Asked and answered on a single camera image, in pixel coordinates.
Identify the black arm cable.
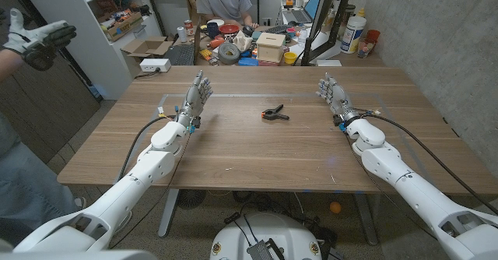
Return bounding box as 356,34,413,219
116,114,178,183
363,112,498,216

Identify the standing person's bare forearm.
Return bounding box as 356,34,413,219
0,47,26,83

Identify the black white teleoperation glove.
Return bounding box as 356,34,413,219
2,7,78,72

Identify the white wipes canister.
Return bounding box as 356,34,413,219
340,15,367,54

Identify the standing person in jeans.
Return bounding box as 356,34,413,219
0,111,81,249

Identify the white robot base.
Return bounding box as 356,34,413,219
209,212,323,260

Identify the white power strip box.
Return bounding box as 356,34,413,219
139,58,172,73

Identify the black round floor fan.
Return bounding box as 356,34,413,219
177,189,207,210

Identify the black flat keyboard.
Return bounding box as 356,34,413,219
165,44,195,66

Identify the black orange pliers clamp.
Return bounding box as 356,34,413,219
261,104,290,121

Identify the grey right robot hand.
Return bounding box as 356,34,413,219
317,72,362,127

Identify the cardboard box with tools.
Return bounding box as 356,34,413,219
99,10,144,43

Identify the black desk keyboard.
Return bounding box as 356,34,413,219
265,24,293,35

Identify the white shelving unit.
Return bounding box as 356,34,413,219
15,0,163,100

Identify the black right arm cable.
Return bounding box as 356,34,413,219
363,112,498,216

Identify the black computer monitor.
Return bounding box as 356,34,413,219
309,0,340,53

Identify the grey duct tape roll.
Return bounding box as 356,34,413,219
216,41,241,65

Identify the dark blue mug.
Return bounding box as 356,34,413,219
205,21,221,40

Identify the open laptop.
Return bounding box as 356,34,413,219
282,0,323,24

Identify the grey table leg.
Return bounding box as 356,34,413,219
353,192,379,247
157,188,181,238

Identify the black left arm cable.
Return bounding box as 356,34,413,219
116,114,178,183

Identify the seated person grey shirt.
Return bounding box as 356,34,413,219
194,0,260,30

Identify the clear cup with colourful items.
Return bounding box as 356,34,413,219
356,37,377,59

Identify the black monitor stand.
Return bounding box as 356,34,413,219
301,0,351,67

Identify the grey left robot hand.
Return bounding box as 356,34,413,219
175,70,214,127

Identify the open empty cardboard box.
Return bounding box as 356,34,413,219
120,36,175,58

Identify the light wooden box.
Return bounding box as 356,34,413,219
255,32,287,63

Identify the red bowl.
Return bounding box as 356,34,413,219
218,23,241,36

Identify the dark tall bottle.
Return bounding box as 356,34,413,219
342,3,357,26

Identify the crumpled white bag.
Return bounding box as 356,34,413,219
232,30,254,53

